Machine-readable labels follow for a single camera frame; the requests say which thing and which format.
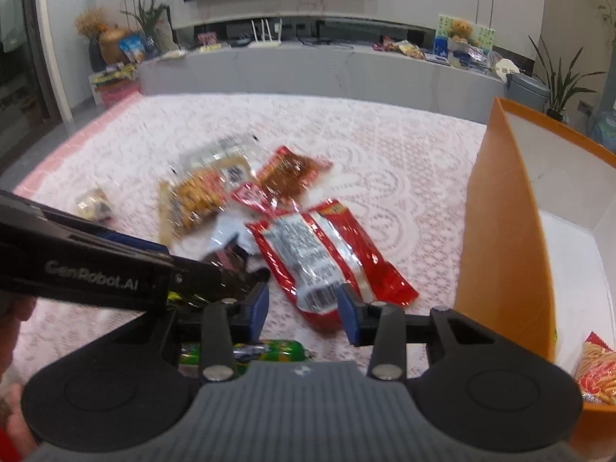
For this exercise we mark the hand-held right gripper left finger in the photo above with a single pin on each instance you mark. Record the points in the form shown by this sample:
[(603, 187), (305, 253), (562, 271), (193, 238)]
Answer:
[(259, 313)]

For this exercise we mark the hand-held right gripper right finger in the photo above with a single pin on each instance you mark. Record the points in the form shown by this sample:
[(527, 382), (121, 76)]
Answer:
[(347, 313)]

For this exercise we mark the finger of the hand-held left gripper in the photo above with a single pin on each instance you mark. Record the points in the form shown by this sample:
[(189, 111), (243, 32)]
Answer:
[(216, 281), (130, 241)]

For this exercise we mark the white snack packet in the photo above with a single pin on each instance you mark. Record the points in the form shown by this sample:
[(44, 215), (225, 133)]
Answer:
[(226, 231)]

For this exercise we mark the large red snack packet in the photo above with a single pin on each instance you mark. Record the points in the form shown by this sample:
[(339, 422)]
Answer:
[(317, 260)]

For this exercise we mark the clear candy packet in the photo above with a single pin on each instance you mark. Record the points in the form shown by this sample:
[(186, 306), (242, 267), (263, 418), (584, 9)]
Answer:
[(216, 154)]

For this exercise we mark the orange cardboard box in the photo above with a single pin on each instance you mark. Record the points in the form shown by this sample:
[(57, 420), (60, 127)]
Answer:
[(505, 231)]

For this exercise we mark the person's left hand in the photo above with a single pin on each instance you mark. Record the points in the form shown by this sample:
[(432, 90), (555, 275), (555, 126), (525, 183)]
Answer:
[(13, 327)]

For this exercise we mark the green snack packet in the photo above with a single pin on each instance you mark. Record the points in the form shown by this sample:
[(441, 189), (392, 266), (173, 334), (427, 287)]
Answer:
[(274, 350)]

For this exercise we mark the small pale snack packet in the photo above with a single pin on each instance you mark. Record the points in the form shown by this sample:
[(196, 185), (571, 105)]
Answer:
[(94, 204)]

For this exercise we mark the yellow snack packet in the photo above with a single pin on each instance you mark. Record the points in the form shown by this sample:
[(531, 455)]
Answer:
[(192, 202)]

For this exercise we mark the small red snack packet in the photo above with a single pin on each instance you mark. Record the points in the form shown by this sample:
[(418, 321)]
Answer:
[(251, 196)]

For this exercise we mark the red chili snack packet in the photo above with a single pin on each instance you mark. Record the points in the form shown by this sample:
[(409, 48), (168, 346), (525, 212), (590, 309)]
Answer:
[(293, 171)]

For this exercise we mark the pink lace cloth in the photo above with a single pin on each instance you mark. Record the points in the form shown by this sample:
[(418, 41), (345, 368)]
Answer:
[(394, 168)]

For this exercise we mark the pink storage box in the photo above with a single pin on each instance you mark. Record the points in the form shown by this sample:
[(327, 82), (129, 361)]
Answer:
[(115, 89)]

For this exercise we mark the blue snack bag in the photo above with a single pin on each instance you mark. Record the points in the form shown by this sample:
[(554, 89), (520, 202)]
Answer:
[(132, 49)]

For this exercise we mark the brown round pot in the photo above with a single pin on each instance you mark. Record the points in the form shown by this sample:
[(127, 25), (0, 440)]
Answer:
[(113, 43)]

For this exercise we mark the pink card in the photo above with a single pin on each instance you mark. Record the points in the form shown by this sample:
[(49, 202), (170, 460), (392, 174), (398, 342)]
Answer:
[(207, 38)]

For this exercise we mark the green leafy potted plant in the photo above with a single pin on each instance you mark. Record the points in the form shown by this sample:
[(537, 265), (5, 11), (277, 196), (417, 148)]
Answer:
[(149, 21)]

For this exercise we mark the dried flower bouquet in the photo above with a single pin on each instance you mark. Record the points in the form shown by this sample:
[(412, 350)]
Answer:
[(89, 21)]

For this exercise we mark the grey stone tv cabinet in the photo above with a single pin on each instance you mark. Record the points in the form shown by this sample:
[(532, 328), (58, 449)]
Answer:
[(298, 70)]

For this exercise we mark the white router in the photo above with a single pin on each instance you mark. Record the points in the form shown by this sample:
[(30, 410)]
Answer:
[(264, 38)]

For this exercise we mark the red striped snack bag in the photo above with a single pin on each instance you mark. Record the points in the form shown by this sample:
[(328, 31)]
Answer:
[(599, 370)]

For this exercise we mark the pile of snack packets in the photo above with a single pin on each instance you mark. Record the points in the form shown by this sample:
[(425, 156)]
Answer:
[(404, 49)]

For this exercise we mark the blue box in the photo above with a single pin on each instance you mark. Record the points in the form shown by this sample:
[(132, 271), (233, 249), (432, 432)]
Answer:
[(441, 45)]

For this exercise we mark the grey trash bin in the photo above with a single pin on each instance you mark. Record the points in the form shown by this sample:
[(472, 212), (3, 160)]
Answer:
[(527, 91)]

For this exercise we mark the brown teddy bear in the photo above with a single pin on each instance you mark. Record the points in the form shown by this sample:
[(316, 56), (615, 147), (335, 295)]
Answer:
[(462, 30)]

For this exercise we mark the green printed card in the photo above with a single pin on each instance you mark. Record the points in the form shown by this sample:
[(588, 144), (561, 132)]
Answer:
[(485, 36)]

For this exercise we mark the tall green potted plant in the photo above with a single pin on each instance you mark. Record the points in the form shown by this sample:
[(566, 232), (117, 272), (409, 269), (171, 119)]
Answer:
[(560, 84)]

